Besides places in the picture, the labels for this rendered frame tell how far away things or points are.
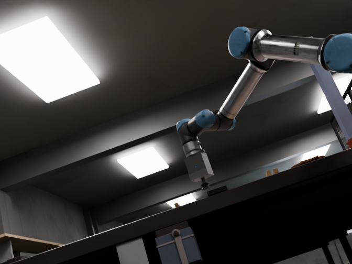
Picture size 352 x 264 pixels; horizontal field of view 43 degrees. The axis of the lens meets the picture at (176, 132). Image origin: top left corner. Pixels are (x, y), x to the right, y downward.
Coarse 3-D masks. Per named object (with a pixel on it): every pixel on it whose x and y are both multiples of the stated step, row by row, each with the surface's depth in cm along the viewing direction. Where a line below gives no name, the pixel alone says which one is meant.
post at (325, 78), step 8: (312, 64) 389; (320, 72) 383; (328, 72) 382; (320, 80) 383; (328, 80) 379; (328, 88) 377; (336, 88) 376; (328, 96) 376; (336, 96) 374; (336, 104) 371; (344, 104) 370; (336, 112) 370; (344, 112) 368; (344, 120) 366; (344, 128) 365
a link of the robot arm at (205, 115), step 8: (200, 112) 185; (208, 112) 185; (192, 120) 187; (200, 120) 183; (208, 120) 182; (216, 120) 189; (192, 128) 187; (200, 128) 185; (208, 128) 187; (216, 128) 190
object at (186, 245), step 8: (176, 224) 160; (184, 224) 159; (160, 232) 160; (168, 232) 159; (176, 232) 156; (184, 232) 157; (192, 232) 158; (160, 240) 157; (168, 240) 157; (176, 240) 156; (184, 240) 156; (192, 240) 156; (160, 248) 156; (168, 248) 156; (176, 248) 156; (184, 248) 155; (192, 248) 155; (160, 256) 155; (168, 256) 155; (176, 256) 155; (184, 256) 154; (192, 256) 154; (200, 256) 156
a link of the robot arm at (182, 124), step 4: (184, 120) 193; (188, 120) 193; (180, 124) 193; (184, 124) 192; (180, 128) 192; (184, 128) 190; (180, 132) 192; (184, 132) 190; (188, 132) 189; (180, 136) 193; (184, 136) 191; (188, 136) 190; (192, 136) 190; (196, 136) 191; (184, 140) 190; (188, 140) 190; (192, 140) 189
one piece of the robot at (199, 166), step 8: (200, 144) 190; (192, 152) 187; (200, 152) 186; (184, 160) 189; (192, 160) 187; (200, 160) 186; (208, 160) 190; (192, 168) 187; (200, 168) 185; (208, 168) 186; (192, 176) 186; (200, 176) 184; (208, 176) 187
